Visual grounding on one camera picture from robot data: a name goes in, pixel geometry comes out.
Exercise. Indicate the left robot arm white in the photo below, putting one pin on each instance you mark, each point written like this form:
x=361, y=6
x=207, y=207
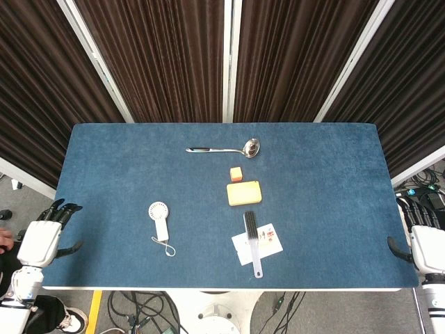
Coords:
x=24, y=283

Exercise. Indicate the person's bare hand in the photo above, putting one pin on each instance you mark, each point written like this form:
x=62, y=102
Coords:
x=5, y=240

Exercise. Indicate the white table pedestal base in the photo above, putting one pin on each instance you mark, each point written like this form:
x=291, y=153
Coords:
x=222, y=309

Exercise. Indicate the white partition post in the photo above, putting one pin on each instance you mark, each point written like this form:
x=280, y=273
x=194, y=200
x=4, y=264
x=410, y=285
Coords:
x=231, y=59
x=95, y=59
x=353, y=66

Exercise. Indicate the yellow sponge block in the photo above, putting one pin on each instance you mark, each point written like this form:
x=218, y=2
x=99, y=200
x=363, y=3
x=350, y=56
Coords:
x=244, y=193

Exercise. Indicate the person's black trouser leg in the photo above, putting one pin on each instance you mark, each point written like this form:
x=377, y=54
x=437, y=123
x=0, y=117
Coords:
x=48, y=313

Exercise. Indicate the white partition base rail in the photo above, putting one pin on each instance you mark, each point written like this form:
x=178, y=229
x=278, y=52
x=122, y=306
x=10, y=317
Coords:
x=420, y=165
x=24, y=177

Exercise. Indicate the person's white sneaker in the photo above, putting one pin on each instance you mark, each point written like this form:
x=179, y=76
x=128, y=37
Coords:
x=74, y=318

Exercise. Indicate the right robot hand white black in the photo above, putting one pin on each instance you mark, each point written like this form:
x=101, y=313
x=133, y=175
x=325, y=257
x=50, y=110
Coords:
x=429, y=247

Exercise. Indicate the blue table cloth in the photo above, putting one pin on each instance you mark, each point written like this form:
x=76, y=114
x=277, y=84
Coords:
x=320, y=208

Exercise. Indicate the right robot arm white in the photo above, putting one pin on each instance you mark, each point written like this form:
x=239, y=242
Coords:
x=434, y=299

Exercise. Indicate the white printed card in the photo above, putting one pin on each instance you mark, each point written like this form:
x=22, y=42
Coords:
x=272, y=247

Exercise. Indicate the small yellow orange cube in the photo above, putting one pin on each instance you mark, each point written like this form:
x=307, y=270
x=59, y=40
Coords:
x=235, y=173

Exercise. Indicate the yellow floor tape strip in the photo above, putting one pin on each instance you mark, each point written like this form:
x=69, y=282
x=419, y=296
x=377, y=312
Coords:
x=94, y=311

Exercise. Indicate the stainless steel ladle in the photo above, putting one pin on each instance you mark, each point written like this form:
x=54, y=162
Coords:
x=251, y=148

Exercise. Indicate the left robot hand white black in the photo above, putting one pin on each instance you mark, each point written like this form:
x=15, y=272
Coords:
x=38, y=240

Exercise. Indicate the dark brown curtain panel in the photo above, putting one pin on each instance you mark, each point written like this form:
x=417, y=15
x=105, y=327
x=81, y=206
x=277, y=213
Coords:
x=406, y=97
x=295, y=59
x=163, y=59
x=38, y=87

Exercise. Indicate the white handheld mini fan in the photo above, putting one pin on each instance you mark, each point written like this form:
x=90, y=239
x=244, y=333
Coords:
x=161, y=229

